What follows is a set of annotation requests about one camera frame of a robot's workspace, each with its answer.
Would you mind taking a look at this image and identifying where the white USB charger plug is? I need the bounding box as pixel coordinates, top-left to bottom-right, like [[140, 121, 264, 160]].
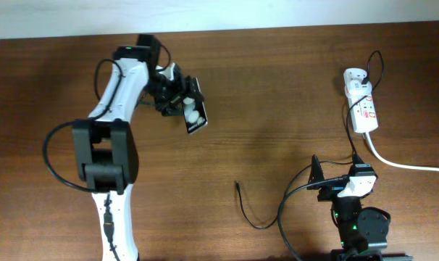
[[345, 80, 372, 98]]

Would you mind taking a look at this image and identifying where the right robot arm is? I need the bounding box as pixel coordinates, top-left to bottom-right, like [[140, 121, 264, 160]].
[[308, 155, 391, 260]]

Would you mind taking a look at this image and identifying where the black charging cable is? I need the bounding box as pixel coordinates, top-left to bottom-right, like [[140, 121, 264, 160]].
[[235, 50, 385, 231]]

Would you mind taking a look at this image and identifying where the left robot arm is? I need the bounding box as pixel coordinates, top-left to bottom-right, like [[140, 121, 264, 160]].
[[72, 34, 208, 260]]

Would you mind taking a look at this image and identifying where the white power strip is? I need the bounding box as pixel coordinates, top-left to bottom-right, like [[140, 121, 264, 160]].
[[343, 68, 378, 133]]

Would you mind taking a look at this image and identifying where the black smartphone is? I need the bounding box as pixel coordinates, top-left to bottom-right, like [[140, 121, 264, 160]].
[[182, 97, 208, 134]]

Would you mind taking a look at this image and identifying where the white power strip cord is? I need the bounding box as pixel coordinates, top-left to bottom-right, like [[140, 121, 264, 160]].
[[362, 131, 439, 174]]

